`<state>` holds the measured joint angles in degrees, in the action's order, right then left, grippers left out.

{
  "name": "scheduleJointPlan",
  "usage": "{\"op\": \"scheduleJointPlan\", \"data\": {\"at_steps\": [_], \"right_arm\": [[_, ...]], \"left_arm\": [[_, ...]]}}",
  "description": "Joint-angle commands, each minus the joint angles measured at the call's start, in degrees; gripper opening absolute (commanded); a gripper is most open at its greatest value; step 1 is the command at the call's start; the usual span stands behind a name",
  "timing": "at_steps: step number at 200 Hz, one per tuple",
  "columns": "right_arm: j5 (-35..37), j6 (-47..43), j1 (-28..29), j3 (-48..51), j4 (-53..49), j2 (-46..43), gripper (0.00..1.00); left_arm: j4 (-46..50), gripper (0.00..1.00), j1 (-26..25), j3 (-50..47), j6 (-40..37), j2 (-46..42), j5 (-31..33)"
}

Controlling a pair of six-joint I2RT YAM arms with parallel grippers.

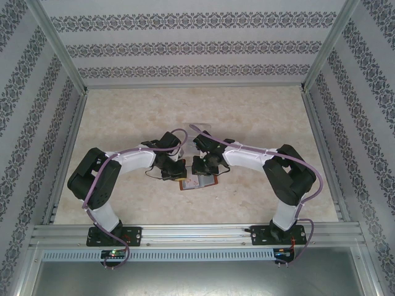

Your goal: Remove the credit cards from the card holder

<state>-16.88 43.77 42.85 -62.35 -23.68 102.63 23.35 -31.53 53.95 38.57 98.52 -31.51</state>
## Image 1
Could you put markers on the white card with pink print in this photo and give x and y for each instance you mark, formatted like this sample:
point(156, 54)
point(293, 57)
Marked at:
point(190, 183)

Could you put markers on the brown leather card holder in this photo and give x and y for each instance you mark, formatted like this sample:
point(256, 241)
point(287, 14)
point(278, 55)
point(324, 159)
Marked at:
point(213, 182)

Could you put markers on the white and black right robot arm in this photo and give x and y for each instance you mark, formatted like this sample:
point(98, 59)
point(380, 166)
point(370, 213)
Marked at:
point(247, 158)

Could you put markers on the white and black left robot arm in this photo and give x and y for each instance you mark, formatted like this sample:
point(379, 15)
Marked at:
point(135, 160)

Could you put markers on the grey metal sheet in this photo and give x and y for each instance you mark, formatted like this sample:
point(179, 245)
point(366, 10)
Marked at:
point(197, 277)

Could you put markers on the small controller board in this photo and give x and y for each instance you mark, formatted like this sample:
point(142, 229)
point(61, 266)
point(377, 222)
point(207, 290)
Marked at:
point(112, 253)
point(282, 253)

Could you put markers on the aluminium mounting rail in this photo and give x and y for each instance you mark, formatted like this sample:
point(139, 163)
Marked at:
point(197, 235)

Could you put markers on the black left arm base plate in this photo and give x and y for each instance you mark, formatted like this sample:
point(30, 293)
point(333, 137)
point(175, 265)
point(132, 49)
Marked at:
point(132, 235)

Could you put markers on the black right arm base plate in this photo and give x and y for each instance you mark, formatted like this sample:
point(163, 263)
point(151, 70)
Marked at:
point(260, 235)

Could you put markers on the aluminium table side rail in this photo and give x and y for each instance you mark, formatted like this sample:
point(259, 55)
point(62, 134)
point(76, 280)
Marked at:
point(66, 157)
point(327, 154)

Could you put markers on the aluminium frame post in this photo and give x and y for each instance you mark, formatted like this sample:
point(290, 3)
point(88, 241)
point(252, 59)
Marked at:
point(58, 46)
point(330, 46)

